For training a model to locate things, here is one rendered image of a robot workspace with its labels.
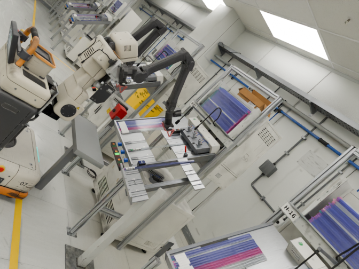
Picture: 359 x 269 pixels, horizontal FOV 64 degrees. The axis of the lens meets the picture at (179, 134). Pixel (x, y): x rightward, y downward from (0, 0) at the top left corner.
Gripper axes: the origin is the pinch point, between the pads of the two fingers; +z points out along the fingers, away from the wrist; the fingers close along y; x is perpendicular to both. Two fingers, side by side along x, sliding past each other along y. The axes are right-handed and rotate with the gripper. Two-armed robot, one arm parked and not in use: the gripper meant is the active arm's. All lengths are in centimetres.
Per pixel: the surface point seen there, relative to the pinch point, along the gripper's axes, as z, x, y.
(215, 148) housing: 9.4, -36.1, -18.5
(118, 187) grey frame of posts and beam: 26, 45, -25
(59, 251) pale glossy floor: 57, 91, -44
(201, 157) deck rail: 14.4, -23.5, -20.5
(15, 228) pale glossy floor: 34, 114, -36
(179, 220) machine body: 87, -11, -20
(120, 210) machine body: 65, 42, -12
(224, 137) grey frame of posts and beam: 1.2, -44.5, -15.9
